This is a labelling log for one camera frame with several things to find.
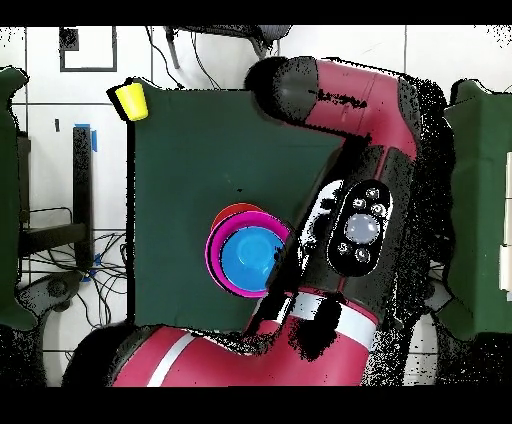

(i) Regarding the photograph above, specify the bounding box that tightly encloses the green cloth side table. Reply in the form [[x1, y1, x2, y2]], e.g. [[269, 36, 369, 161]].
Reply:
[[0, 66, 39, 331], [435, 78, 512, 341]]

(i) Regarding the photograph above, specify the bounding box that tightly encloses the yellow cup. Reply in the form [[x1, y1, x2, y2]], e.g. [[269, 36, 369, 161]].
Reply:
[[114, 82, 150, 123]]

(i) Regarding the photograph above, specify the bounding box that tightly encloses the bundle of floor cables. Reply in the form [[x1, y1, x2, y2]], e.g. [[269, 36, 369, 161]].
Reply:
[[19, 229, 133, 329]]

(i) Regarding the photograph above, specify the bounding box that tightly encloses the orange bowl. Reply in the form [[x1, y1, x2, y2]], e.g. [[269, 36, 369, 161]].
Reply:
[[210, 202, 265, 231]]

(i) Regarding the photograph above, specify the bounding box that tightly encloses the black chair base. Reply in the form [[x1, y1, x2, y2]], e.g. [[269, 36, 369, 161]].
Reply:
[[17, 271, 85, 321]]

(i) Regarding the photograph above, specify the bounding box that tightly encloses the black metal frame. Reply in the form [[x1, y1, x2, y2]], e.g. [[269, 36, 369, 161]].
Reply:
[[17, 125, 95, 269]]

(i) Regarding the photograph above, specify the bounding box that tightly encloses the black mesh chair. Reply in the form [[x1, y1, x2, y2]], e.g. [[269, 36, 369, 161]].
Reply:
[[164, 24, 293, 69]]

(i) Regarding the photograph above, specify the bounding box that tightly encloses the large light blue bowl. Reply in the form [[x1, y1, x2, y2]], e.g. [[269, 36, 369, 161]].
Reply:
[[220, 226, 286, 293]]

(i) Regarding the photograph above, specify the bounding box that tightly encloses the dark green table cloth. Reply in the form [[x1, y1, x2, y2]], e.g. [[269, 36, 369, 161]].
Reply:
[[126, 77, 347, 333]]

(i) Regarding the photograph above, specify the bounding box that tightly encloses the large pink bowl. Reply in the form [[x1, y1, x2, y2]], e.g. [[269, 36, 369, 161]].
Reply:
[[204, 210, 291, 299]]

